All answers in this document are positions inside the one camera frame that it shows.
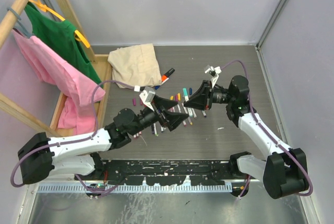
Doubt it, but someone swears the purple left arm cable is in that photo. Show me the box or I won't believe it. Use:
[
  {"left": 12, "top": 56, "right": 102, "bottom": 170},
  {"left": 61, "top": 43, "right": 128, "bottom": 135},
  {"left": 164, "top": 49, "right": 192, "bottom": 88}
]
[{"left": 10, "top": 80, "right": 139, "bottom": 197}]

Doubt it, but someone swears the grey hanger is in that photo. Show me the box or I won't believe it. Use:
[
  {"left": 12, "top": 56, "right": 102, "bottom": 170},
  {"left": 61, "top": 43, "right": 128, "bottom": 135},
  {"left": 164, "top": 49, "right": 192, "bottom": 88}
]
[{"left": 7, "top": 7, "right": 32, "bottom": 38}]

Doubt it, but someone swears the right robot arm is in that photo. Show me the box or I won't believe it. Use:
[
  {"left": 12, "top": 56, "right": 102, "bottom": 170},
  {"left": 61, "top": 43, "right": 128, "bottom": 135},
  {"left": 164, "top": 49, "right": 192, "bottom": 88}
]
[{"left": 184, "top": 75, "right": 313, "bottom": 199}]

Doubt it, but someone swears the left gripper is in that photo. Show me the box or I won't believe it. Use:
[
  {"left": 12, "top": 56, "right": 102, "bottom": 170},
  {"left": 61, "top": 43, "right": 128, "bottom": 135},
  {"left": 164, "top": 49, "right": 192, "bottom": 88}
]
[{"left": 128, "top": 95, "right": 187, "bottom": 136}]

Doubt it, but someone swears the orange black highlighter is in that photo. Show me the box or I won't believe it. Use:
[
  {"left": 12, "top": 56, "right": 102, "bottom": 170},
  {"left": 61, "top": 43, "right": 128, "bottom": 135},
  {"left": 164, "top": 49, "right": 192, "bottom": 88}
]
[{"left": 161, "top": 68, "right": 175, "bottom": 81}]

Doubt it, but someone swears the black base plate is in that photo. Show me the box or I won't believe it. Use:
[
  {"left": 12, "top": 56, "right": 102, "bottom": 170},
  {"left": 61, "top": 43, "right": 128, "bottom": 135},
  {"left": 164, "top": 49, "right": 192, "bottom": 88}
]
[{"left": 80, "top": 159, "right": 247, "bottom": 186}]

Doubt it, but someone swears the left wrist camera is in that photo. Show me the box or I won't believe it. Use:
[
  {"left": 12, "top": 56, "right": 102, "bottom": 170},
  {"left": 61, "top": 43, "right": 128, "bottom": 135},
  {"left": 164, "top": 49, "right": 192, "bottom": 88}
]
[{"left": 134, "top": 86, "right": 156, "bottom": 111}]

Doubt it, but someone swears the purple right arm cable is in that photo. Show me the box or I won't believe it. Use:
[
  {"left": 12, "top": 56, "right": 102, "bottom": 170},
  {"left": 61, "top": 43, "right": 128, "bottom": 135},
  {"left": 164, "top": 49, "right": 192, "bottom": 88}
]
[{"left": 220, "top": 60, "right": 314, "bottom": 198}]

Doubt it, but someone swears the yellow hanger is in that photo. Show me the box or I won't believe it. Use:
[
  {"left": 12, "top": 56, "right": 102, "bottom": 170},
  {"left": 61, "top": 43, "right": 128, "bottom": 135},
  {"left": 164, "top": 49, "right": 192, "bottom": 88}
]
[{"left": 29, "top": 0, "right": 91, "bottom": 48}]

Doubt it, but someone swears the pink shirt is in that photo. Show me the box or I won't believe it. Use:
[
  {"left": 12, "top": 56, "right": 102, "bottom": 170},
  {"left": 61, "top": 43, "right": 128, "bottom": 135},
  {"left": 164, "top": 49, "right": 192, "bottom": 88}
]
[{"left": 12, "top": 29, "right": 105, "bottom": 135}]

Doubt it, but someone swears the grey cap white marker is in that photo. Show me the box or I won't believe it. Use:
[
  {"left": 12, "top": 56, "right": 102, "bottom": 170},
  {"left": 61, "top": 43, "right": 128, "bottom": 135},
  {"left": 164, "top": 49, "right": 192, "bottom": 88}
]
[{"left": 191, "top": 108, "right": 197, "bottom": 118}]

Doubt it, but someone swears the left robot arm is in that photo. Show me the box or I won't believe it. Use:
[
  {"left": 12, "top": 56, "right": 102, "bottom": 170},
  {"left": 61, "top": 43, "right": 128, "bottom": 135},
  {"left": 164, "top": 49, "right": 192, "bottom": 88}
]
[{"left": 18, "top": 96, "right": 188, "bottom": 185}]

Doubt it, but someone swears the green shirt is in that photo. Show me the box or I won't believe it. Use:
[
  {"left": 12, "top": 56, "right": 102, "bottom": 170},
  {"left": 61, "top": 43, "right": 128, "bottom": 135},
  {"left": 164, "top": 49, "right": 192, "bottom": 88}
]
[{"left": 25, "top": 2, "right": 101, "bottom": 84}]

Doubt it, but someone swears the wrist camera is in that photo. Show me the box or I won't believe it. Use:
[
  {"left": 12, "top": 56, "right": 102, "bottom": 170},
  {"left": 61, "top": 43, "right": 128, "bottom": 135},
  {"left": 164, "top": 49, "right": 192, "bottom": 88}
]
[
  {"left": 134, "top": 86, "right": 156, "bottom": 111},
  {"left": 205, "top": 65, "right": 221, "bottom": 88}
]

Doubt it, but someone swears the green cap rainbow pen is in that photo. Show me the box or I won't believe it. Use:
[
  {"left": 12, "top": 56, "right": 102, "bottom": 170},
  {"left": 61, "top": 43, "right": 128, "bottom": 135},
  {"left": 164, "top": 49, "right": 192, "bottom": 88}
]
[{"left": 153, "top": 123, "right": 159, "bottom": 136}]

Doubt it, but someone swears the grey cable duct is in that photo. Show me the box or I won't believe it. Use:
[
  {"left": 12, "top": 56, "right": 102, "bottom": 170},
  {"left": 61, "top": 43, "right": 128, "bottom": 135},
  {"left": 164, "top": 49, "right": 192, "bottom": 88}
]
[{"left": 38, "top": 182, "right": 233, "bottom": 193}]

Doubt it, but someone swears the teal cap white marker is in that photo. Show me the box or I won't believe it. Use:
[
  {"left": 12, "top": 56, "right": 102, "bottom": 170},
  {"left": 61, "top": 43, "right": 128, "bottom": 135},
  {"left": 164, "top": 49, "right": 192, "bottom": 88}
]
[{"left": 183, "top": 88, "right": 193, "bottom": 117}]

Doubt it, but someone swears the beige folded cloth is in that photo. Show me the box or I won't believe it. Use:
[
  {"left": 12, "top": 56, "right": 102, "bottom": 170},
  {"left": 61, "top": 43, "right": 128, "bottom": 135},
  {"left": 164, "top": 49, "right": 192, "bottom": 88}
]
[{"left": 108, "top": 43, "right": 162, "bottom": 87}]

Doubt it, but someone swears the wooden clothes rack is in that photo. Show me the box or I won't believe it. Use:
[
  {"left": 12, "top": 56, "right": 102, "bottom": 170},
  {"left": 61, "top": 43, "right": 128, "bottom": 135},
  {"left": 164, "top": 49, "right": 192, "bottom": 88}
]
[{"left": 1, "top": 0, "right": 112, "bottom": 137}]

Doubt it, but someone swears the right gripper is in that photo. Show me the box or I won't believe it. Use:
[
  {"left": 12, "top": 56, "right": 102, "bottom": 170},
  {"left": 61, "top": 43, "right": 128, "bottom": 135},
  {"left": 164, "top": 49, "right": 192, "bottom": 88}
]
[{"left": 184, "top": 80, "right": 235, "bottom": 111}]

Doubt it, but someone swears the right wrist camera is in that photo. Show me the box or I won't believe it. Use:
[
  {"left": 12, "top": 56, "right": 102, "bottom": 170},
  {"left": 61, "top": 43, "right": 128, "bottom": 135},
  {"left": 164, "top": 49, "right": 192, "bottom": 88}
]
[{"left": 205, "top": 65, "right": 221, "bottom": 88}]

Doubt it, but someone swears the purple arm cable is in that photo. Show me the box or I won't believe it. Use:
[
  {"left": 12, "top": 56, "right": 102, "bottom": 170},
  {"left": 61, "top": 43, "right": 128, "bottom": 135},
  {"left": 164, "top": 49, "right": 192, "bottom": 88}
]
[
  {"left": 220, "top": 60, "right": 314, "bottom": 198},
  {"left": 10, "top": 80, "right": 139, "bottom": 197}
]

